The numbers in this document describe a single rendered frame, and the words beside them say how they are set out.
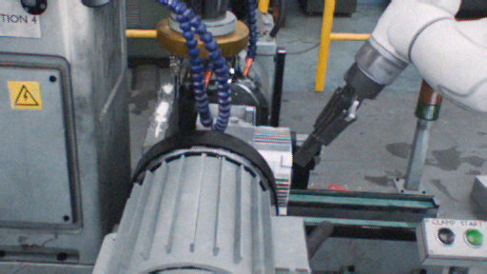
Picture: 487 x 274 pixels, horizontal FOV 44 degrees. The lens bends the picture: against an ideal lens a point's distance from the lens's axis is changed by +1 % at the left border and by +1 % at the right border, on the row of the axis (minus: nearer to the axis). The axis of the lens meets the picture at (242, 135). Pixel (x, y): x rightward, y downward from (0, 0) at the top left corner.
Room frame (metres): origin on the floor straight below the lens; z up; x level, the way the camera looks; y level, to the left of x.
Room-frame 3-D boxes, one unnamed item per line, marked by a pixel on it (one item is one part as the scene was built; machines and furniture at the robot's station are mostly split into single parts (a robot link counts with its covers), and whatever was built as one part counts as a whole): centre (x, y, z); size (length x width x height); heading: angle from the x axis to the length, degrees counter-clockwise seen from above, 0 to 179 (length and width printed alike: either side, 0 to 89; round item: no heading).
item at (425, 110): (1.44, -0.48, 1.05); 0.06 x 0.06 x 0.04
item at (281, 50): (1.27, -0.07, 1.12); 0.04 x 0.03 x 0.26; 91
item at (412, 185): (1.44, -0.48, 1.01); 0.08 x 0.08 x 0.42; 1
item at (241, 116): (1.13, 0.04, 1.11); 0.12 x 0.11 x 0.07; 91
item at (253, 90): (1.46, 0.06, 1.04); 0.41 x 0.25 x 0.25; 1
